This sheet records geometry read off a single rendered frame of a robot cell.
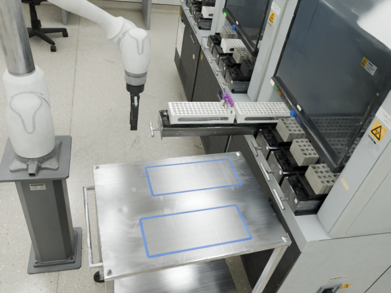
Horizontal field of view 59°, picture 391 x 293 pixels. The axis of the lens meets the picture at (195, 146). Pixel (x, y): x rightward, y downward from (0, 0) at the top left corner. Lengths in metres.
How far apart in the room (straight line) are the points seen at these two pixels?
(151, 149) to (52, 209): 1.15
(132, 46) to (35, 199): 0.77
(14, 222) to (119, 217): 1.18
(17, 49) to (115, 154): 1.30
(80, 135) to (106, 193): 1.55
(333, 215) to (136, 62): 0.91
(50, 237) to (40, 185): 0.37
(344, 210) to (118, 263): 0.77
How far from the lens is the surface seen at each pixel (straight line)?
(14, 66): 1.51
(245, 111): 1.63
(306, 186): 1.42
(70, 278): 2.00
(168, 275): 1.67
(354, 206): 1.29
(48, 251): 1.95
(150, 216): 1.17
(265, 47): 1.83
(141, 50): 1.34
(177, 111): 1.53
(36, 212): 1.70
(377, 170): 1.18
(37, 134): 1.40
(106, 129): 2.79
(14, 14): 1.42
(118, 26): 1.45
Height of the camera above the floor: 1.75
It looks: 40 degrees down
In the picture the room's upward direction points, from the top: 11 degrees clockwise
